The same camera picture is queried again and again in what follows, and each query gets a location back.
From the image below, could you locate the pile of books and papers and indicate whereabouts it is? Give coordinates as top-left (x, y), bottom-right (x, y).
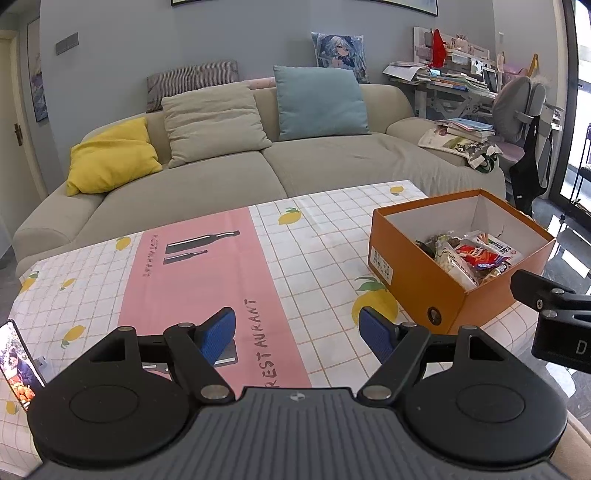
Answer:
top-left (382, 60), bottom-right (497, 97)

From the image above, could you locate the pink and white checked tablecloth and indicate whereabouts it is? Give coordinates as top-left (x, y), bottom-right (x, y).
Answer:
top-left (0, 181), bottom-right (568, 462)

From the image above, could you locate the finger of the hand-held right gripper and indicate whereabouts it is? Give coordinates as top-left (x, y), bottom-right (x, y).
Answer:
top-left (510, 270), bottom-right (591, 317)

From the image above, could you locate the wall poster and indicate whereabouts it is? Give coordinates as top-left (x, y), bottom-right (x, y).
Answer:
top-left (27, 16), bottom-right (49, 123)

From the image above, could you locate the white desk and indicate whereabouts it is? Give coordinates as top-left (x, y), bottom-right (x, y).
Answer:
top-left (413, 78), bottom-right (497, 121)

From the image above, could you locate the white candy packet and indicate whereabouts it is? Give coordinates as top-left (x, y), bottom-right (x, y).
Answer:
top-left (468, 232), bottom-right (522, 259)

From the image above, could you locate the light blue pillow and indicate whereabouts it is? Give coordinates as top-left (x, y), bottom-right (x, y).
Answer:
top-left (272, 65), bottom-right (372, 142)

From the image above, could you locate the grey wall panel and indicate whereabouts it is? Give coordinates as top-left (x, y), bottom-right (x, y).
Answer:
top-left (55, 32), bottom-right (80, 55)

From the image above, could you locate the beige pillow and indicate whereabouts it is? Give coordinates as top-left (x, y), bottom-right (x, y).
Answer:
top-left (161, 84), bottom-right (273, 169)

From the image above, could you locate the grey striped pillow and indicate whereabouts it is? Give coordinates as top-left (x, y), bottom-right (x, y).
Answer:
top-left (146, 60), bottom-right (240, 114)

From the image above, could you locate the glass balcony door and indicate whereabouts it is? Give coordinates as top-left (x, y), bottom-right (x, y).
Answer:
top-left (556, 0), bottom-right (591, 222)

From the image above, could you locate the stack of books and magazines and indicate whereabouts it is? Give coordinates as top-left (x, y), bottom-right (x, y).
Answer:
top-left (418, 127), bottom-right (504, 175)

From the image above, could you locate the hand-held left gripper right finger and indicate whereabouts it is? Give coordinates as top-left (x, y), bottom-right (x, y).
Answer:
top-left (358, 307), bottom-right (509, 403)

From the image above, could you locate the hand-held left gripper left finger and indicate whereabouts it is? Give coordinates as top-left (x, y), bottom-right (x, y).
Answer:
top-left (85, 307), bottom-right (237, 403)

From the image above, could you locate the cartoon print pillow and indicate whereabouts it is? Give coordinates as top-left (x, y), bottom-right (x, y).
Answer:
top-left (311, 31), bottom-right (370, 84)

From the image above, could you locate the yellow pillow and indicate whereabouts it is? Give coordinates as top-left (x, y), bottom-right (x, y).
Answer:
top-left (66, 117), bottom-right (163, 197)

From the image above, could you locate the dark snack packet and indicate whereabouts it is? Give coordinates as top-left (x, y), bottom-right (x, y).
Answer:
top-left (416, 234), bottom-right (446, 257)

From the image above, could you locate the beige sofa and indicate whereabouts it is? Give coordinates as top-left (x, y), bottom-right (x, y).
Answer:
top-left (13, 83), bottom-right (506, 278)

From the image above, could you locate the red hanging item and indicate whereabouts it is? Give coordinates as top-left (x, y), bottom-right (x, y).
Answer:
top-left (431, 28), bottom-right (448, 68)

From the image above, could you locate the clear bag of round cookies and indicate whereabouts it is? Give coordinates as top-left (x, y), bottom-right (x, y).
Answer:
top-left (434, 237), bottom-right (478, 291)

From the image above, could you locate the grey desk chair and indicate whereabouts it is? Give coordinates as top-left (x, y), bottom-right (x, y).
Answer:
top-left (492, 75), bottom-right (555, 204)

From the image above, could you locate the orange cardboard box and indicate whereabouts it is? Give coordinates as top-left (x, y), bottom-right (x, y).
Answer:
top-left (368, 188), bottom-right (557, 335)

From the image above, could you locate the smartphone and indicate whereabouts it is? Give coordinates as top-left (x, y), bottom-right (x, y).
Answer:
top-left (0, 320), bottom-right (47, 412)

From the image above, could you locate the black garment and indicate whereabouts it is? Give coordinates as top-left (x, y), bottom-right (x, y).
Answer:
top-left (509, 117), bottom-right (552, 215)

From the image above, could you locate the red snack packet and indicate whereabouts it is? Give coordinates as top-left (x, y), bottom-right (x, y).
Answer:
top-left (455, 244), bottom-right (509, 268)

